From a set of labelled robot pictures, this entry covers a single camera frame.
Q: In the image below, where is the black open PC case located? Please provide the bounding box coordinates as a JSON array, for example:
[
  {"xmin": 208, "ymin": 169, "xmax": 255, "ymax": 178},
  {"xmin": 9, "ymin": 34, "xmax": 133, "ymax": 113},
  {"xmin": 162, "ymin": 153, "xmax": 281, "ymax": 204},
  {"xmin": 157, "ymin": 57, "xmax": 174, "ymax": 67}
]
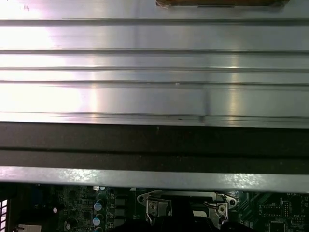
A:
[{"xmin": 0, "ymin": 122, "xmax": 309, "ymax": 232}]

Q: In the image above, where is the metal socket cover frame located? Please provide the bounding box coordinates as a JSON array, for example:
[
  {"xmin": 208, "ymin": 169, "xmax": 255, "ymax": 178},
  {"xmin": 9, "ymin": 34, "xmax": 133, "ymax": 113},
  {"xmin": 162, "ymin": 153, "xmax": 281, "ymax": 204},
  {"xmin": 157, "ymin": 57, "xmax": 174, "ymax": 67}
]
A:
[{"xmin": 146, "ymin": 197, "xmax": 229, "ymax": 227}]

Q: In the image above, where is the green motherboard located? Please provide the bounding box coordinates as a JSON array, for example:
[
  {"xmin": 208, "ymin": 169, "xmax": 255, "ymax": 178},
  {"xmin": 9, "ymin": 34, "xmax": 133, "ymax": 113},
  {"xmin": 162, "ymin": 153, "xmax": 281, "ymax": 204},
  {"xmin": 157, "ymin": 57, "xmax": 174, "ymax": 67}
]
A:
[{"xmin": 0, "ymin": 185, "xmax": 309, "ymax": 232}]

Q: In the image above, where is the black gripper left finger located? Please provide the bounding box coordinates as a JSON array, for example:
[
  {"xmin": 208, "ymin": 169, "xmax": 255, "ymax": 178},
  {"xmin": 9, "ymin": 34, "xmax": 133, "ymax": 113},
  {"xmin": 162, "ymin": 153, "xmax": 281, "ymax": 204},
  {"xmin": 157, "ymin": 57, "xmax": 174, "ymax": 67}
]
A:
[{"xmin": 112, "ymin": 196, "xmax": 183, "ymax": 232}]

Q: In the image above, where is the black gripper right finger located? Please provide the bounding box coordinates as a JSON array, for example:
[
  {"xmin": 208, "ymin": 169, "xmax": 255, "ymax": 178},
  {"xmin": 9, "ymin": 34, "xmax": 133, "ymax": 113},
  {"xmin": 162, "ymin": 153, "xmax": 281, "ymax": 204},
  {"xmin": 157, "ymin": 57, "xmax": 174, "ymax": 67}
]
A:
[{"xmin": 183, "ymin": 196, "xmax": 252, "ymax": 232}]

